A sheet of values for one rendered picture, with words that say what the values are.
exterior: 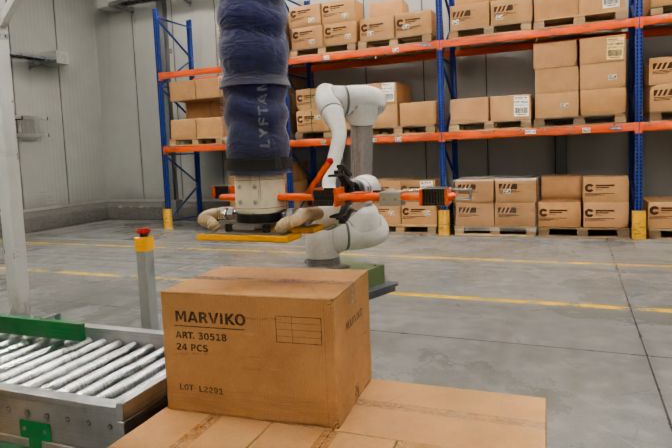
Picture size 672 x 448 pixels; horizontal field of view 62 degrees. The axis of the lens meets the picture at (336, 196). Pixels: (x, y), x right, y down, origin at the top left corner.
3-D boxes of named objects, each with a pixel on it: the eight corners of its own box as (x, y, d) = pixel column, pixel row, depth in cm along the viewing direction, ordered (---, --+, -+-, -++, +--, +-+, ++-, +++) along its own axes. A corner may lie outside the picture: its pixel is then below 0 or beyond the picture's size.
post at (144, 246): (147, 435, 279) (133, 237, 271) (156, 429, 285) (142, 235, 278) (158, 437, 277) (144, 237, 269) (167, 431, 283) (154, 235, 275)
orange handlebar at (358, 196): (190, 203, 198) (189, 193, 197) (235, 195, 226) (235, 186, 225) (454, 203, 164) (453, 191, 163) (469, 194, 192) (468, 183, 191)
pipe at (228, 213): (198, 228, 186) (197, 211, 186) (238, 219, 209) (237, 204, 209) (290, 230, 174) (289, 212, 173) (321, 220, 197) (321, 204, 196)
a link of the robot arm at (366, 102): (337, 245, 272) (379, 241, 279) (348, 255, 257) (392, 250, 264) (335, 84, 256) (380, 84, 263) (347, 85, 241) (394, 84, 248)
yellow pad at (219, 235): (195, 240, 185) (194, 225, 184) (212, 235, 194) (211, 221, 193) (288, 243, 172) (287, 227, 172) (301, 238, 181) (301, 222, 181)
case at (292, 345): (167, 408, 186) (159, 290, 183) (226, 364, 224) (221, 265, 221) (339, 429, 168) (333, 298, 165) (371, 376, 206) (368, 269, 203)
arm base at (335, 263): (320, 261, 277) (320, 250, 277) (351, 267, 261) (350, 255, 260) (291, 268, 265) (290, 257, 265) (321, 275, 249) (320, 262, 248)
